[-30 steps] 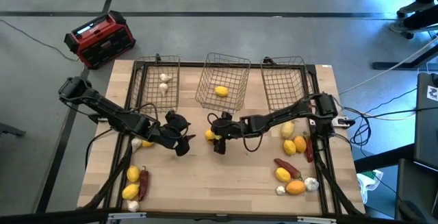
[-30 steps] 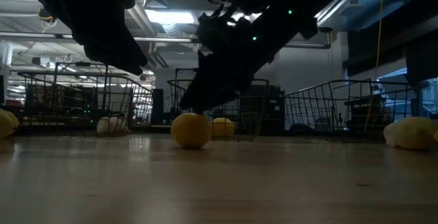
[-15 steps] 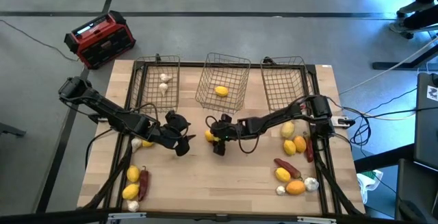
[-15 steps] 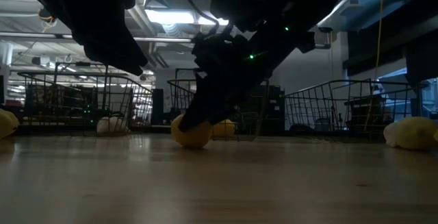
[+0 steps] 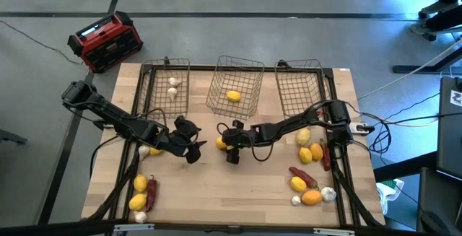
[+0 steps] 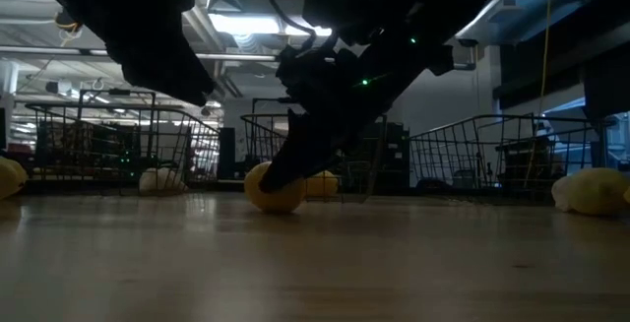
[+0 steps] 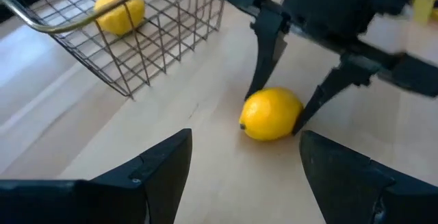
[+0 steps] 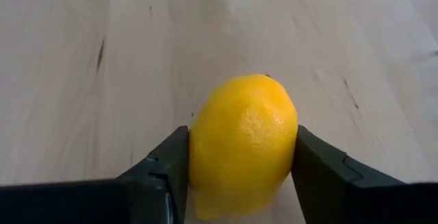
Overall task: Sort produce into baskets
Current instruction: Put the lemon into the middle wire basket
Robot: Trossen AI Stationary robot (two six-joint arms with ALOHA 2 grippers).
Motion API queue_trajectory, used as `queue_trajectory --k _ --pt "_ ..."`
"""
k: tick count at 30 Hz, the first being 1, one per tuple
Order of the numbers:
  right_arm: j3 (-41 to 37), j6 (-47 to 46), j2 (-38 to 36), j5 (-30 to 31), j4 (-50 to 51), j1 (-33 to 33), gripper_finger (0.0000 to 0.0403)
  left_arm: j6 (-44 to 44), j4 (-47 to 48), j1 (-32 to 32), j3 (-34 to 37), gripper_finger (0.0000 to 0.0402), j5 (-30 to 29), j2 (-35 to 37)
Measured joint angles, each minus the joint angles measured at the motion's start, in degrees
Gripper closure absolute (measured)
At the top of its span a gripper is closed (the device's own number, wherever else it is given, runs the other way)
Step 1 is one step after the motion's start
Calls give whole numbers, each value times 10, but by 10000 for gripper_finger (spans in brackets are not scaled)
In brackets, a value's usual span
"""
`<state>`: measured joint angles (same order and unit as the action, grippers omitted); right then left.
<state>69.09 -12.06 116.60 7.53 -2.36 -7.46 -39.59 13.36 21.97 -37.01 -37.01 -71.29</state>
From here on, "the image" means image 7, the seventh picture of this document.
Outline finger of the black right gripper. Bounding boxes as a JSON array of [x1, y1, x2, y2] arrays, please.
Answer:
[[292, 53, 383, 136], [244, 10, 292, 101]]

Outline yellow lemon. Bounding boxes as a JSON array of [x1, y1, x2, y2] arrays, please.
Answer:
[[238, 86, 305, 142], [93, 0, 146, 36]]

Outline bronze wire basket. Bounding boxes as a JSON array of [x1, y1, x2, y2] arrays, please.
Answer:
[[0, 0, 229, 100]]

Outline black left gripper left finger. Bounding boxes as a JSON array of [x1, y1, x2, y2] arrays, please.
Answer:
[[0, 127, 193, 224]]

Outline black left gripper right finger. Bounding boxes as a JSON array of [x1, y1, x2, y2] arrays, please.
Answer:
[[299, 129, 438, 224]]

